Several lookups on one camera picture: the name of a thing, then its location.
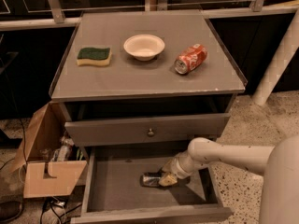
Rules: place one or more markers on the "metal window railing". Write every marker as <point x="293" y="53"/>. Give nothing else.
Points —
<point x="37" y="14"/>

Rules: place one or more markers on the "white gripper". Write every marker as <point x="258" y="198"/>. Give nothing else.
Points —
<point x="177" y="169"/>

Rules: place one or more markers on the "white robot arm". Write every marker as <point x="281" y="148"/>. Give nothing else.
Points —
<point x="278" y="165"/>

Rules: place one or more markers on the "brown cardboard box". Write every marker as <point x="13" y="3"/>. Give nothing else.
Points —
<point x="44" y="177"/>

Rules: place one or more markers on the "red soda can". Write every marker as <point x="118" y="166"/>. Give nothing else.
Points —
<point x="190" y="58"/>

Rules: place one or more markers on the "silver blue redbull can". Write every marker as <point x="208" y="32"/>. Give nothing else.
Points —
<point x="151" y="180"/>

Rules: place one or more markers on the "dark shoe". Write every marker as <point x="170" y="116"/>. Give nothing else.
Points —
<point x="10" y="210"/>

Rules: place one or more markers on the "white paper bowl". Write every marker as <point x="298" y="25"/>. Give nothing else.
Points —
<point x="144" y="47"/>

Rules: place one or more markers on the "grey open middle drawer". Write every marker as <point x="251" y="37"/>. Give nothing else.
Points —
<point x="114" y="193"/>

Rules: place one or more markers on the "grey top drawer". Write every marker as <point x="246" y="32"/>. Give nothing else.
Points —
<point x="104" y="132"/>

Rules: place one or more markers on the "round metal drawer knob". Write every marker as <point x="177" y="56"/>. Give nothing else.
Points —
<point x="150" y="133"/>

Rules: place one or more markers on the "grey drawer cabinet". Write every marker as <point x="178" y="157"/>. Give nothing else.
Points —
<point x="129" y="88"/>

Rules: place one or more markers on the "plastic bottle in box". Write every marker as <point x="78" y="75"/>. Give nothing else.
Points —
<point x="65" y="149"/>

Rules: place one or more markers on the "white diagonal pole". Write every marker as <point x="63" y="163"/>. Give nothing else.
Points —
<point x="283" y="55"/>

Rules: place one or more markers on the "green yellow sponge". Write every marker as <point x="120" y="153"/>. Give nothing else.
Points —
<point x="94" y="56"/>

